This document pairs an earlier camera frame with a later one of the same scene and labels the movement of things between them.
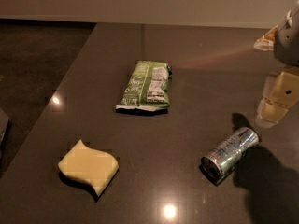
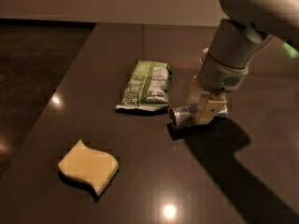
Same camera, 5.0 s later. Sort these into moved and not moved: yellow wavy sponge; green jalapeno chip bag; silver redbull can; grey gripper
Moved: silver redbull can; grey gripper
Not moved: yellow wavy sponge; green jalapeno chip bag
